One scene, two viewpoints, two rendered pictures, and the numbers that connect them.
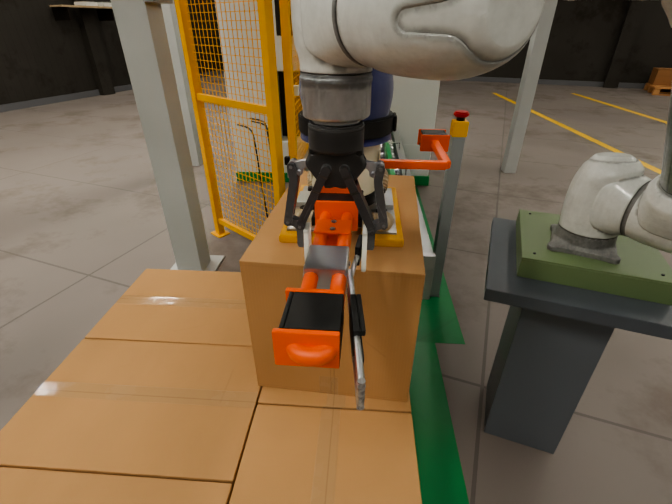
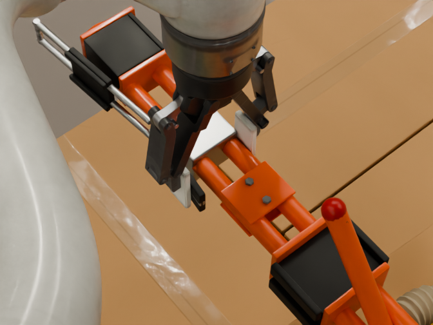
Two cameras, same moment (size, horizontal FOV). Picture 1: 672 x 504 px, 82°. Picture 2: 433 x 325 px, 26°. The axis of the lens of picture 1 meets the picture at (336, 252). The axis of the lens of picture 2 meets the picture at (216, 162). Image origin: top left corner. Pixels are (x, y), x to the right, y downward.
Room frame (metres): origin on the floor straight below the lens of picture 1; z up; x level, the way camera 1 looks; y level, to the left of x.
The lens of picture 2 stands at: (0.92, -0.37, 1.93)
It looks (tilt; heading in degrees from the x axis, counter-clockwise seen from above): 58 degrees down; 137
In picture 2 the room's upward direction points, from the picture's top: straight up
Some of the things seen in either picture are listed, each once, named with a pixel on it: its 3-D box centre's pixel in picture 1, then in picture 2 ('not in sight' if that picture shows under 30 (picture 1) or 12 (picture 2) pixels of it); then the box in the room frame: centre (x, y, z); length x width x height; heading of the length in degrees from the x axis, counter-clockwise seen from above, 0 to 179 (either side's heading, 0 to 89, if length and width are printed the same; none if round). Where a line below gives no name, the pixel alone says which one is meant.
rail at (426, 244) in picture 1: (403, 178); not in sight; (2.46, -0.45, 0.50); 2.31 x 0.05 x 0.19; 176
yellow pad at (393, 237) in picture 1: (380, 207); not in sight; (0.94, -0.12, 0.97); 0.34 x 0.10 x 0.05; 175
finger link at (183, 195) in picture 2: (364, 248); (179, 181); (0.52, -0.04, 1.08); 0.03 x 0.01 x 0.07; 175
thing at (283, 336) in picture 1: (311, 325); (128, 55); (0.35, 0.03, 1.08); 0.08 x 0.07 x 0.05; 175
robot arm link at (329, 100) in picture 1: (336, 97); (212, 23); (0.53, 0.00, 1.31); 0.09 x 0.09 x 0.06
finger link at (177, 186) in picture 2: (377, 233); (164, 178); (0.52, -0.06, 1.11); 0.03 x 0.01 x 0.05; 85
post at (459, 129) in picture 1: (444, 217); not in sight; (1.86, -0.58, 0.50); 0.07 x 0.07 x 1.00; 86
